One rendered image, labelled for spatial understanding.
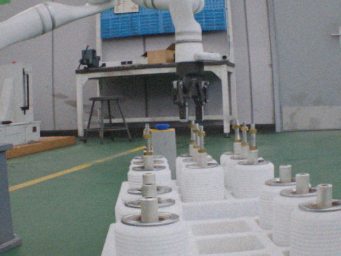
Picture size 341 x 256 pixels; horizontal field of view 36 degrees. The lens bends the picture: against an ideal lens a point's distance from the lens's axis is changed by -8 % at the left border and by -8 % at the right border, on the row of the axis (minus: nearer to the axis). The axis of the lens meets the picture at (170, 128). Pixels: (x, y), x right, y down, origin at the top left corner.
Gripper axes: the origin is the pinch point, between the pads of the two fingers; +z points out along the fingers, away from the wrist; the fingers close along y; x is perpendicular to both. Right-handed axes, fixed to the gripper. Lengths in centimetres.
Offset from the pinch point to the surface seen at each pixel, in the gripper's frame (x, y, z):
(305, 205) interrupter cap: 57, 53, 10
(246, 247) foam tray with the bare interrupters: 43, 45, 20
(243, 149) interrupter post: 17.0, 2.3, 8.1
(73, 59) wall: -416, -338, -58
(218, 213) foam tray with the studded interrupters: 22.2, 22.0, 19.9
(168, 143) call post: -13.3, -6.9, 8.0
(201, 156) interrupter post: 15.8, 18.8, 8.2
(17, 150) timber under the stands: -277, -143, 30
